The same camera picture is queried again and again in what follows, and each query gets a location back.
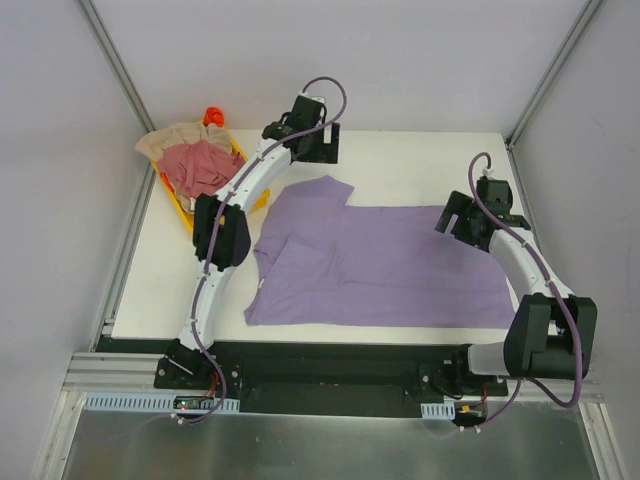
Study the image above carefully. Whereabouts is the purple t-shirt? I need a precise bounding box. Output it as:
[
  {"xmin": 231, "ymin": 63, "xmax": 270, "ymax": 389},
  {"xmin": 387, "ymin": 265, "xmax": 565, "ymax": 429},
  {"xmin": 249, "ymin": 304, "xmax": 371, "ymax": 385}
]
[{"xmin": 245, "ymin": 176, "xmax": 514, "ymax": 329}]

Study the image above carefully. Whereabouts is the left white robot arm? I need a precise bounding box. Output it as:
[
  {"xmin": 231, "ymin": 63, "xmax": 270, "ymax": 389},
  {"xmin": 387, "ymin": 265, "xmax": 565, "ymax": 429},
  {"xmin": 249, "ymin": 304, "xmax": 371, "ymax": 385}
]
[{"xmin": 154, "ymin": 92, "xmax": 340, "ymax": 389}]

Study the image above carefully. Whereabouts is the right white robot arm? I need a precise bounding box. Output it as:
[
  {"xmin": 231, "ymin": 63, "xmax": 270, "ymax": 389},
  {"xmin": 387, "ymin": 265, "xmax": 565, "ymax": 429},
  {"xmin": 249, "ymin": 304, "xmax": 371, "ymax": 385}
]
[{"xmin": 435, "ymin": 177, "xmax": 597, "ymax": 395}]

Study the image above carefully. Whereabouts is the orange red cloth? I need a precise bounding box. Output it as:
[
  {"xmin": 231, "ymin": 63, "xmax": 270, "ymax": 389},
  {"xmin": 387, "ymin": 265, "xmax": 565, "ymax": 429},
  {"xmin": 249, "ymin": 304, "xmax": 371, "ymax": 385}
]
[{"xmin": 202, "ymin": 106, "xmax": 225, "ymax": 128}]

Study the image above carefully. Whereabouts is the pink t-shirt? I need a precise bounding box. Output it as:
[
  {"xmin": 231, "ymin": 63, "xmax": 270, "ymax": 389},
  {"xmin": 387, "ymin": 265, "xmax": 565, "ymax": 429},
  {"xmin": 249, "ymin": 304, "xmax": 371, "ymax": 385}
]
[{"xmin": 158, "ymin": 140, "xmax": 245, "ymax": 199}]

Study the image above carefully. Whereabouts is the beige t-shirt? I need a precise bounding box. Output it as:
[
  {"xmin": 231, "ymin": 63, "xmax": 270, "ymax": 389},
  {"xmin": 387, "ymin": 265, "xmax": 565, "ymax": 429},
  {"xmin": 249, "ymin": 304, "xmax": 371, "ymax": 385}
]
[{"xmin": 134, "ymin": 122, "xmax": 233, "ymax": 162}]

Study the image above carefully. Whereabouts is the yellow plastic tray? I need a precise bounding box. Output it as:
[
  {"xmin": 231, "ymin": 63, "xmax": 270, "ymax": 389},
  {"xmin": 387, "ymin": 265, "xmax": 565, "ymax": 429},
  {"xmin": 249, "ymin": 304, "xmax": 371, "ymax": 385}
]
[{"xmin": 150, "ymin": 127, "xmax": 247, "ymax": 232}]

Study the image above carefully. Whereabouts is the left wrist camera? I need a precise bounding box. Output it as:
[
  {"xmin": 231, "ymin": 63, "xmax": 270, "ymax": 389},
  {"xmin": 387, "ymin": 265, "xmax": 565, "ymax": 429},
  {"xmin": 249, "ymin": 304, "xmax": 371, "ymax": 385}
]
[{"xmin": 298, "ymin": 92, "xmax": 326, "ymax": 105}]

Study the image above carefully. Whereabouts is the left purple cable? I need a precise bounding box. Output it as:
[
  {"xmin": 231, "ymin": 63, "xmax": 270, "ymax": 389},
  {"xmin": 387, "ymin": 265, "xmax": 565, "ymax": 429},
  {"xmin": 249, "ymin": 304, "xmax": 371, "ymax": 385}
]
[{"xmin": 169, "ymin": 75, "xmax": 349, "ymax": 427}]

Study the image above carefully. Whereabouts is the right white cable duct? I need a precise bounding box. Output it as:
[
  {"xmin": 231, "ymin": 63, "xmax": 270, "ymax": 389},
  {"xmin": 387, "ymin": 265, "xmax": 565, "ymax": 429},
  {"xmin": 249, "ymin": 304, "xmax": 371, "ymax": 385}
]
[{"xmin": 420, "ymin": 401, "xmax": 456, "ymax": 421}]

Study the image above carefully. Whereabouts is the white cable duct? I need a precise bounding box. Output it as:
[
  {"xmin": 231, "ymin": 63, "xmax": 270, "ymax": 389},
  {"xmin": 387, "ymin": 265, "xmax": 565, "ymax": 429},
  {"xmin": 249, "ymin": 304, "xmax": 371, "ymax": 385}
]
[
  {"xmin": 420, "ymin": 401, "xmax": 456, "ymax": 421},
  {"xmin": 85, "ymin": 392, "xmax": 240, "ymax": 415}
]

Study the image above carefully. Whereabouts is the left white cable duct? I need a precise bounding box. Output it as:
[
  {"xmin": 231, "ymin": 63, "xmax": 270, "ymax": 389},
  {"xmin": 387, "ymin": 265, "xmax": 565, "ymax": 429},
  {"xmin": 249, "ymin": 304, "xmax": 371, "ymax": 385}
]
[{"xmin": 85, "ymin": 392, "xmax": 240, "ymax": 415}]

